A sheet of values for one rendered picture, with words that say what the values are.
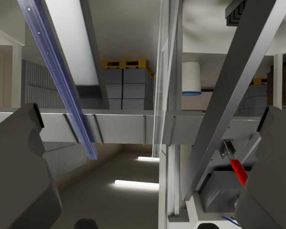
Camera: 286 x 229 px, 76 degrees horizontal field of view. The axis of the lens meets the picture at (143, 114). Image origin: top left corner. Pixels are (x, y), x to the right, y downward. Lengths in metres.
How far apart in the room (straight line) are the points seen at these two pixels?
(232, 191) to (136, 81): 2.92
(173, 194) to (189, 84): 2.89
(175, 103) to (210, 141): 0.25
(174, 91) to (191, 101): 6.19
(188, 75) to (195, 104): 3.42
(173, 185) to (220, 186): 0.22
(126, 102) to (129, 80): 0.39
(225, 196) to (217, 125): 0.20
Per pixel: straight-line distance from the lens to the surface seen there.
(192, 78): 3.46
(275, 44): 1.18
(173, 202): 0.67
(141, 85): 3.24
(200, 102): 6.82
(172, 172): 0.63
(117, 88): 3.34
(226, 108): 0.34
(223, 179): 0.49
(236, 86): 0.32
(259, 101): 5.35
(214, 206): 0.55
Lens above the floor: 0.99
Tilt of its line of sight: level
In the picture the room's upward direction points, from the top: 179 degrees counter-clockwise
